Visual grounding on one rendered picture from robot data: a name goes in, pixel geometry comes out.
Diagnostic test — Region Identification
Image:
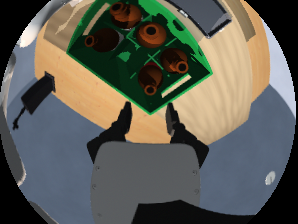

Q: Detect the green bottle crate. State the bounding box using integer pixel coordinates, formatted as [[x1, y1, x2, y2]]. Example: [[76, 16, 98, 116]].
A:
[[66, 0, 213, 116]]

